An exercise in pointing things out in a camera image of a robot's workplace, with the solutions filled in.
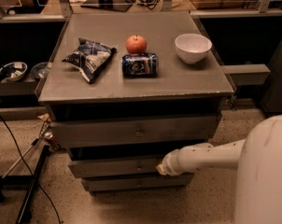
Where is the grey bottom drawer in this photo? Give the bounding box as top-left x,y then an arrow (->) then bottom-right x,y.
81,173 -> 193,192

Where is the grey wooden drawer cabinet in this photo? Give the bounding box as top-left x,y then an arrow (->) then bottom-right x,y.
35,10 -> 235,194

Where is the grey top drawer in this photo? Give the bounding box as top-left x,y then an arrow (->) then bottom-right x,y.
51,113 -> 221,148

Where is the white ceramic bowl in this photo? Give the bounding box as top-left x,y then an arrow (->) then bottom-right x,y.
175,34 -> 212,63

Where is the blue white chip bag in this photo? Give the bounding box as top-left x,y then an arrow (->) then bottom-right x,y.
63,38 -> 117,83

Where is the red apple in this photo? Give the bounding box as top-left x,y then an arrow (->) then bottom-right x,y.
126,35 -> 147,54

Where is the black monitor stand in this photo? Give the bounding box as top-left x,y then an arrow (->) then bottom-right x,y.
80,0 -> 133,12

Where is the bowl with blue items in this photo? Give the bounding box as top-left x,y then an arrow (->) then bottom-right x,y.
0,62 -> 28,82

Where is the blue soda can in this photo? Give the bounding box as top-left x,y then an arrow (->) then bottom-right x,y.
121,53 -> 158,76

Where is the grey side shelf beam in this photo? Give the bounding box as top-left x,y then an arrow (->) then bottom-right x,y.
222,63 -> 271,86

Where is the black metal stand base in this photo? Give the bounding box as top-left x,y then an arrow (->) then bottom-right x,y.
0,146 -> 49,224

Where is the grey drawer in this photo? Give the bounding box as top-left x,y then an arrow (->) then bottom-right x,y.
68,156 -> 162,178
81,173 -> 193,192
51,113 -> 221,148

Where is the black floor cable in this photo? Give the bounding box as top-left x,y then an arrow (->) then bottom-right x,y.
0,110 -> 63,224

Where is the blue glass bowl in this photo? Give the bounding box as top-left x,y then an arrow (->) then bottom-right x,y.
30,62 -> 51,80

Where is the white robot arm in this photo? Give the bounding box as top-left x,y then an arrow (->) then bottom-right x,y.
156,115 -> 282,224

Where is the white stick with metal cap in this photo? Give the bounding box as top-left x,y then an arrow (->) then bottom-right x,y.
1,132 -> 49,179

